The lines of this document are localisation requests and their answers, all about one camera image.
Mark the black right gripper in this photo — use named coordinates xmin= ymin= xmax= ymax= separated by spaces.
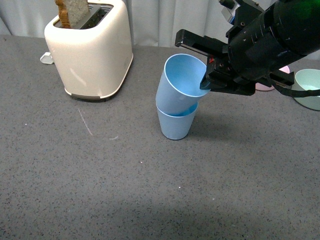
xmin=174 ymin=9 xmax=303 ymax=96

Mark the blue plastic cup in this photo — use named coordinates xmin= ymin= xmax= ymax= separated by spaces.
xmin=157 ymin=102 xmax=199 ymax=140
xmin=155 ymin=53 xmax=210 ymax=116

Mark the pink plastic bowl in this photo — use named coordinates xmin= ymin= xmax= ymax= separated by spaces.
xmin=254 ymin=65 xmax=291 ymax=92

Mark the grey white curtain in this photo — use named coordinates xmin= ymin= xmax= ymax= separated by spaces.
xmin=0 ymin=0 xmax=232 ymax=47

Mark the green plastic bowl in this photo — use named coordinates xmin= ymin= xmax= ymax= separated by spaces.
xmin=291 ymin=68 xmax=320 ymax=112

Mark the cream white toaster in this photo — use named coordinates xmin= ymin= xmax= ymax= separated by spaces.
xmin=44 ymin=0 xmax=134 ymax=100

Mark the toast bread slice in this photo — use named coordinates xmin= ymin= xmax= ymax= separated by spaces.
xmin=54 ymin=0 xmax=90 ymax=29

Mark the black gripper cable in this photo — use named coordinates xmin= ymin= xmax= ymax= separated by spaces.
xmin=268 ymin=74 xmax=320 ymax=98

